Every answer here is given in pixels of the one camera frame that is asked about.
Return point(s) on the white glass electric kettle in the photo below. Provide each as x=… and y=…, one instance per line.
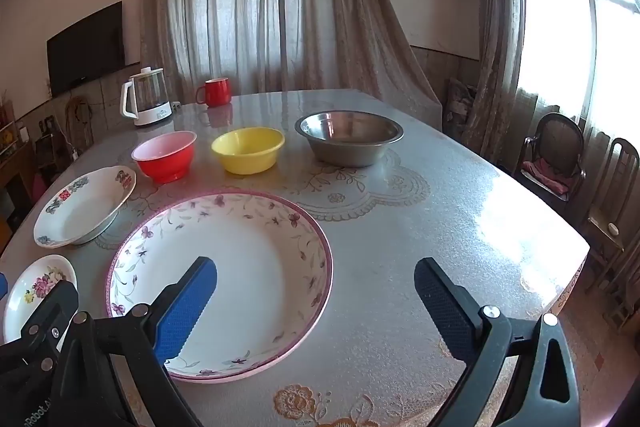
x=147, y=109

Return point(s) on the patterned cushion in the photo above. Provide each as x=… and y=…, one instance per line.
x=460, y=107

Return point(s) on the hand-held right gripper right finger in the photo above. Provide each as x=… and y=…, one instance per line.
x=445, y=307

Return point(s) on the pink chair cushion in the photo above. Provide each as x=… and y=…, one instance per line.
x=547, y=174

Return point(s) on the small rose print plate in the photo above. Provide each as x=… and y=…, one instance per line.
x=20, y=307

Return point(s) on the stainless steel bowl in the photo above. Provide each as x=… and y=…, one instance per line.
x=350, y=154

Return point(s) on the brown tall-back wooden chair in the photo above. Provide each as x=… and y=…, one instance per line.
x=617, y=187

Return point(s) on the wooden shelf with ornaments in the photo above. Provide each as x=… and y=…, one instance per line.
x=9, y=132

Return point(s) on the wooden cabinet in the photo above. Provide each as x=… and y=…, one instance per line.
x=15, y=187

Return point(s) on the black wall television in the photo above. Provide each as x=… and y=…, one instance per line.
x=85, y=47

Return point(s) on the dark round-back chair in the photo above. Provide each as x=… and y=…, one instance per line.
x=560, y=137

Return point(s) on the bright window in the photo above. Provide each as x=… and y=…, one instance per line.
x=575, y=32

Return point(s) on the yellow bowl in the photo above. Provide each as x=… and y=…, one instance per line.
x=245, y=162

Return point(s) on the scalloped plate red blue print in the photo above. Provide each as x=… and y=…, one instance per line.
x=80, y=212

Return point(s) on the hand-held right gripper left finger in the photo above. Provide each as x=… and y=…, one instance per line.
x=185, y=307

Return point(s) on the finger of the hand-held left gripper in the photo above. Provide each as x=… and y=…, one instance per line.
x=2, y=287
x=55, y=307

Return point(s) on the wide beige curtain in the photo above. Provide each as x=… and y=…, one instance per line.
x=250, y=7

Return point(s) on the narrow beige curtain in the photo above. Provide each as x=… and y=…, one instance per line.
x=495, y=57

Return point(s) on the red mug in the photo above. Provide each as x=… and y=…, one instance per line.
x=215, y=93

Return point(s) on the red bowl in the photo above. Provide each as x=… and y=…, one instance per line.
x=167, y=167

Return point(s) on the bentwood wooden chair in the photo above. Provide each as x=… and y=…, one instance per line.
x=70, y=122

